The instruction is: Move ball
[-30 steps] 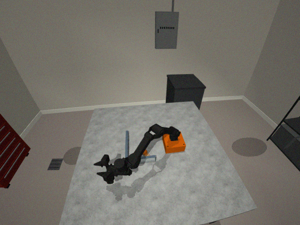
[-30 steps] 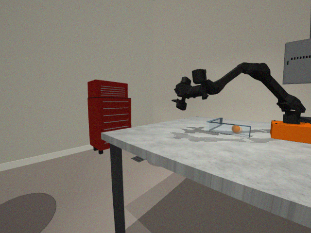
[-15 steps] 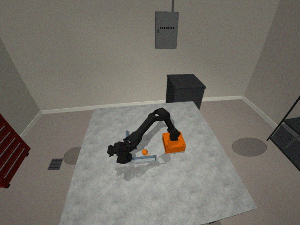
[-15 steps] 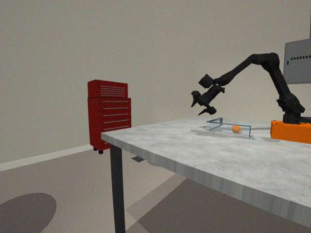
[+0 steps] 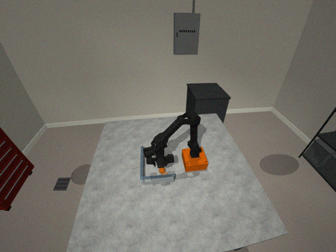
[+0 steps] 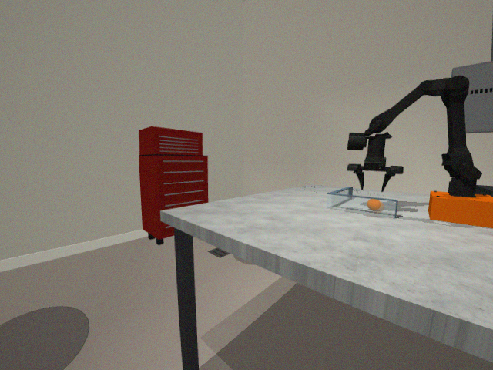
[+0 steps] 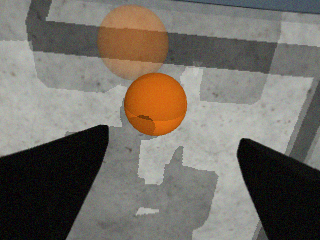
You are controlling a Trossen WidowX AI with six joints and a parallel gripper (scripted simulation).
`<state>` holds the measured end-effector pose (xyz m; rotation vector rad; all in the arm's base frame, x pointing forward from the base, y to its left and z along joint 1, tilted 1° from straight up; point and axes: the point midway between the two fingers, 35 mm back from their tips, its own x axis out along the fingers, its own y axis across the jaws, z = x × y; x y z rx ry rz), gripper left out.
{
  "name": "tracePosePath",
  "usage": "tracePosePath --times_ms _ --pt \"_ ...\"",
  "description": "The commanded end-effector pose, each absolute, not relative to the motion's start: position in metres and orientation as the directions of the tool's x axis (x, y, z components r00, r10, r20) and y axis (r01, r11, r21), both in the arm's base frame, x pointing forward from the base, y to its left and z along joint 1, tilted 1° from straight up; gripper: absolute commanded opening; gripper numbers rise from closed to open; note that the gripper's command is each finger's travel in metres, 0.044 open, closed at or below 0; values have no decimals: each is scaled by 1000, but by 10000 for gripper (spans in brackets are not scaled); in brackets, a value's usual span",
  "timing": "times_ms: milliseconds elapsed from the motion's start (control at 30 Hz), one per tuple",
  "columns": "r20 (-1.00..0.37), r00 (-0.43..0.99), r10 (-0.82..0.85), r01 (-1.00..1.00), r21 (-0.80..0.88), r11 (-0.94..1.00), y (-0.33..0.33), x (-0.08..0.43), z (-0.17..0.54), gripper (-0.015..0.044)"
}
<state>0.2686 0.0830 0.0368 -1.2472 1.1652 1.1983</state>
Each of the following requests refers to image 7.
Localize low clear corner walls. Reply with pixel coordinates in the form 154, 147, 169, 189
74, 0, 320, 171

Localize clear blue-grey low wall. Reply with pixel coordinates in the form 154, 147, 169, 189
174, 0, 320, 14

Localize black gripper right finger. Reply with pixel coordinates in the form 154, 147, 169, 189
236, 138, 320, 240

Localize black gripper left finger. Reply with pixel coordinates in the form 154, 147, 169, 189
0, 125, 109, 240

